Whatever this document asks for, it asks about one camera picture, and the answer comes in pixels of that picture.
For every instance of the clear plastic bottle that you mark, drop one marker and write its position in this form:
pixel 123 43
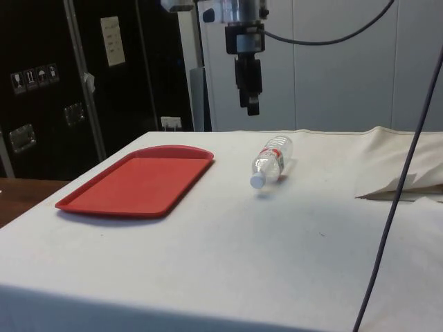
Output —
pixel 273 160

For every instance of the red tray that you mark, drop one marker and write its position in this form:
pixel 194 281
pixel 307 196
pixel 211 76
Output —
pixel 138 186

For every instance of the black cabinet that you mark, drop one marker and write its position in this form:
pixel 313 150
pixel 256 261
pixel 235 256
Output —
pixel 41 114

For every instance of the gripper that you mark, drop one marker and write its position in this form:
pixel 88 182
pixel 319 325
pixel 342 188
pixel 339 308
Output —
pixel 231 39

